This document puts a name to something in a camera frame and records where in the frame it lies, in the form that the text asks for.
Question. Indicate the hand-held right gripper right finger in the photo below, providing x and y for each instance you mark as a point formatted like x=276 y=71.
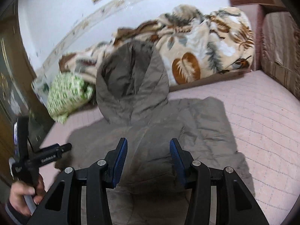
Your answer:
x=177 y=159

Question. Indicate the person's left hand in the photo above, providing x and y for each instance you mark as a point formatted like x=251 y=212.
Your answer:
x=18 y=192

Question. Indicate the green patterned pillow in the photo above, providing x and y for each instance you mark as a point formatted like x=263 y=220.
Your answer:
x=68 y=93

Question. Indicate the leaf print fleece blanket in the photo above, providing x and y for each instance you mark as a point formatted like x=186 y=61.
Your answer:
x=199 y=39

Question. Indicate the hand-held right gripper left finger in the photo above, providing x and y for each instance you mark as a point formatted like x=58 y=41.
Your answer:
x=120 y=159

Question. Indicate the wooden door with glass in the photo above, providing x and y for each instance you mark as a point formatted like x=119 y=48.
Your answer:
x=14 y=86

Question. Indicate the striped floral sofa cushion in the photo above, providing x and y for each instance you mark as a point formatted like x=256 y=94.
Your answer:
x=281 y=51

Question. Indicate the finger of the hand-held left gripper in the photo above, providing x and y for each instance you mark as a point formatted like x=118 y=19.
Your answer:
x=65 y=148

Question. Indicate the grey-brown hooded jacket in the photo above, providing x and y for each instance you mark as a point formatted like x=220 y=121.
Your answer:
x=150 y=121

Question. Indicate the white printed plastic bag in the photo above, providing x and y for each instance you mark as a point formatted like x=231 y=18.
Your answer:
x=39 y=88

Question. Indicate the pink quilted mattress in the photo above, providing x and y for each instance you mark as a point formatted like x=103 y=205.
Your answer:
x=257 y=121

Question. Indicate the person's left forearm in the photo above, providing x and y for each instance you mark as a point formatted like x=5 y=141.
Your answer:
x=14 y=213

